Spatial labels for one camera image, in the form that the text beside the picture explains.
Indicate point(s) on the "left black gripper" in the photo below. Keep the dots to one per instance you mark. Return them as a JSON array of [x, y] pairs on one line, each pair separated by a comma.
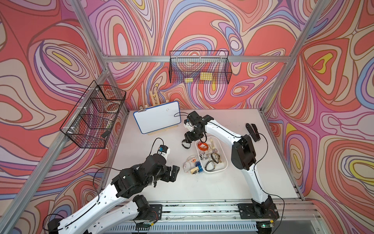
[[168, 177]]

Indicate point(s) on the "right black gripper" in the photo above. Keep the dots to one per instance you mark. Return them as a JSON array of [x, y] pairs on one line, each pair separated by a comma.
[[188, 137]]

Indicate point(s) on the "beige strap watch long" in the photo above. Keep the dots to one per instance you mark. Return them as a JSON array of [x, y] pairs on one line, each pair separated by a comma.
[[215, 150]]

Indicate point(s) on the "white pink kids watch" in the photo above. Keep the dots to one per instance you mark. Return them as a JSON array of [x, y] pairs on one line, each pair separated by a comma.
[[187, 167]]

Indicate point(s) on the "white orange kids watch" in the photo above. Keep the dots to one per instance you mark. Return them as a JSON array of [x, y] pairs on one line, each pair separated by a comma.
[[192, 158]]

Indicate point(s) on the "dark brown leather watch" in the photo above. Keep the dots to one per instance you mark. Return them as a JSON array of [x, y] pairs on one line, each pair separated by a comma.
[[215, 157]]

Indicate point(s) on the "black band watch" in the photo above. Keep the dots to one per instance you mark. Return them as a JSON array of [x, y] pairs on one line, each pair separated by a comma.
[[185, 144]]

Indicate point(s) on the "brown strap watch front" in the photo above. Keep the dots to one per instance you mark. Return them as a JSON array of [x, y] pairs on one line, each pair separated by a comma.
[[210, 166]]

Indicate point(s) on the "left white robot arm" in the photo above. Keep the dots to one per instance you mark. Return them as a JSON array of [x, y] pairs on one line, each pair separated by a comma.
[[120, 201]]

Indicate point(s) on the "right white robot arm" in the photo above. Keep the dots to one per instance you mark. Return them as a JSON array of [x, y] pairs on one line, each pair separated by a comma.
[[243, 157]]

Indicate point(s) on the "white plastic storage tray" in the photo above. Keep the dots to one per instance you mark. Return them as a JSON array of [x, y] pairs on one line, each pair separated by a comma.
[[204, 158]]

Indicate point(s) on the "blue framed whiteboard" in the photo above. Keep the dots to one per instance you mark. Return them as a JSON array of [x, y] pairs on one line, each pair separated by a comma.
[[157, 117]]

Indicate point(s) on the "yellow sticky note pad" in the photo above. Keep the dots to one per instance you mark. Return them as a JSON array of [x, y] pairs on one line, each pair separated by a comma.
[[206, 76]]

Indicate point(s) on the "black stapler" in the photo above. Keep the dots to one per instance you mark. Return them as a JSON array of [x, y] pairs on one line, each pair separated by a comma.
[[253, 131]]

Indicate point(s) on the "wooden easel stand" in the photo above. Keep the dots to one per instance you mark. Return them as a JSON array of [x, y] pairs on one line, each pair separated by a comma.
[[157, 105]]

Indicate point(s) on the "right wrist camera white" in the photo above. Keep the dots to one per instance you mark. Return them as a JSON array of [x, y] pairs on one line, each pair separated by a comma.
[[188, 125]]

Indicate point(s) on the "beige strap blue watch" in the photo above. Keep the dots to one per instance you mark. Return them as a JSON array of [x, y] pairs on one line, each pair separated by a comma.
[[194, 170]]

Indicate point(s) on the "black wire basket back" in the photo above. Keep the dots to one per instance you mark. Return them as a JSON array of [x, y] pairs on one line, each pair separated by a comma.
[[185, 66]]

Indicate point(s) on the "black wire basket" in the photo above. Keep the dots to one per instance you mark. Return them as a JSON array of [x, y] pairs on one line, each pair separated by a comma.
[[185, 66], [90, 124]]

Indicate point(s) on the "black wire basket left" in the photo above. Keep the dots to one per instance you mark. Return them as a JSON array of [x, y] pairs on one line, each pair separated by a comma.
[[90, 124]]

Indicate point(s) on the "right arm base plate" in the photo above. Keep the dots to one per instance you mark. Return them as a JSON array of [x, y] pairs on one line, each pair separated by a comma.
[[255, 211]]

